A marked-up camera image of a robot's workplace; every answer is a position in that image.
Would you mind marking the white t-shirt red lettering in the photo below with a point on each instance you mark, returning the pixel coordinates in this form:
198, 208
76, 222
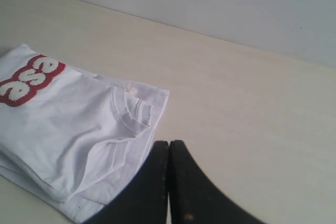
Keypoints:
74, 139

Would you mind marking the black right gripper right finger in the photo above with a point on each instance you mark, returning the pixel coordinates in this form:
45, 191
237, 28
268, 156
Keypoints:
194, 198

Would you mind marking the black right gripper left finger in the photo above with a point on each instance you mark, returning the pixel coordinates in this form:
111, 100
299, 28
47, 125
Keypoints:
144, 200

